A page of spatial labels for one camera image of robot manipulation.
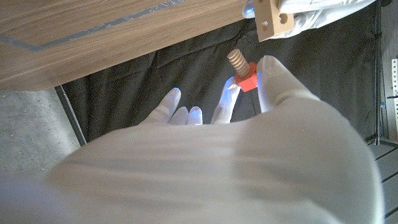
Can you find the black tripod stand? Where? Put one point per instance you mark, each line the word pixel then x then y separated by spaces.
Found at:
pixel 377 93

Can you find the wooden screw with red head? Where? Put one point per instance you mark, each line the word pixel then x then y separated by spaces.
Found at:
pixel 247 81

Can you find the wooden block with holes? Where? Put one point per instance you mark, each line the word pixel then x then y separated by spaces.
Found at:
pixel 272 21

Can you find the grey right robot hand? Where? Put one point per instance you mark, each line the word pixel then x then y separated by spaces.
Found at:
pixel 202 180

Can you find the white perforated rail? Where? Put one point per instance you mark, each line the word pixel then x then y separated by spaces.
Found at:
pixel 395 77

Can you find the black backdrop curtain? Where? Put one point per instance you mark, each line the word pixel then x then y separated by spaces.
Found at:
pixel 140 84

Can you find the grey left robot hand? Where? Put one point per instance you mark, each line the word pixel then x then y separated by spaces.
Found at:
pixel 314 14

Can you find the black backdrop stand pole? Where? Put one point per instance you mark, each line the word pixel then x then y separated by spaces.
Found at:
pixel 71 116

